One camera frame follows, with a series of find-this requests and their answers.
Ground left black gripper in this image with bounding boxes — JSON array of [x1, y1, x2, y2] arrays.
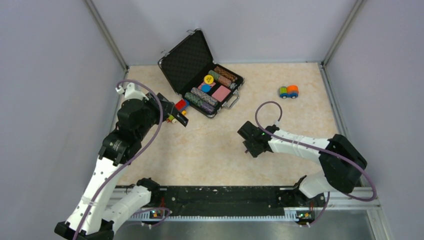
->
[[136, 91, 175, 139]]

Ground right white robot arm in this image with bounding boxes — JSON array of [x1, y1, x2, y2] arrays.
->
[[237, 121, 368, 206]]

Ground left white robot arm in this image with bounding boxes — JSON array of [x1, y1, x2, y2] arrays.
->
[[54, 93, 177, 240]]

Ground colourful block toy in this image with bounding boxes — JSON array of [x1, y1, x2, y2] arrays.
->
[[166, 99, 190, 124]]

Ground pink card deck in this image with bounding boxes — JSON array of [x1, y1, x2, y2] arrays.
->
[[211, 85, 231, 103]]

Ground blue round chip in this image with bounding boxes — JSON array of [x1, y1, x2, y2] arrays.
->
[[200, 84, 211, 93]]

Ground open black chip case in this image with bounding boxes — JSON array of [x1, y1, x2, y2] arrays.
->
[[158, 28, 245, 119]]

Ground colourful toy car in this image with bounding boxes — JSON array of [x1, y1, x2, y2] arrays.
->
[[278, 85, 299, 99]]

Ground yellow round chip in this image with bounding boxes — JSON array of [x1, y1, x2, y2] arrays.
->
[[203, 74, 215, 85]]

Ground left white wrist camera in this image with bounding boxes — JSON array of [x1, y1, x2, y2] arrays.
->
[[115, 82, 149, 101]]

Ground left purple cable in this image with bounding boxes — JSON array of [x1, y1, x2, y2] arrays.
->
[[71, 78, 172, 240]]

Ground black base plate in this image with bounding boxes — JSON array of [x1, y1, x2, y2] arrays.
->
[[145, 186, 326, 217]]

